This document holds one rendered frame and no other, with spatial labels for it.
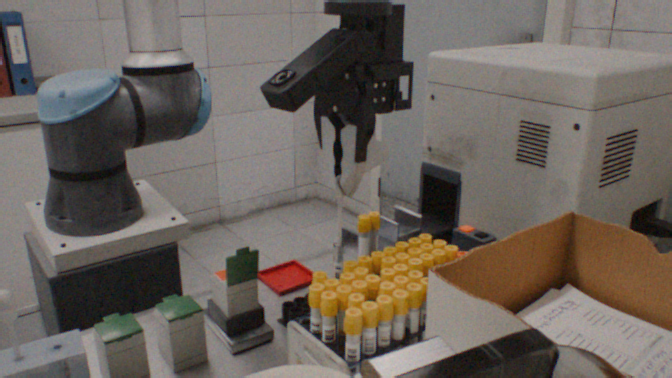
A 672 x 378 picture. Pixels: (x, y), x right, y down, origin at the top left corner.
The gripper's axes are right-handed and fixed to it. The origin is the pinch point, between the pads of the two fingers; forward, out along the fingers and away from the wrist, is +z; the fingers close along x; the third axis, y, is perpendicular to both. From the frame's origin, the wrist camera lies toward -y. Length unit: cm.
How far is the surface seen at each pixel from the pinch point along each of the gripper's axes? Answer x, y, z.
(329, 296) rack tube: -10.0, -9.2, 6.4
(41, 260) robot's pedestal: 41, -27, 18
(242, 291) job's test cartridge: 3.6, -11.4, 11.4
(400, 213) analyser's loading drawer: 10.0, 19.5, 11.5
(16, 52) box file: 198, -2, 1
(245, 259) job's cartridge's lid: 2.8, -11.2, 7.0
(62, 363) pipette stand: -2.8, -31.8, 8.1
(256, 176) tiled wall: 229, 116, 83
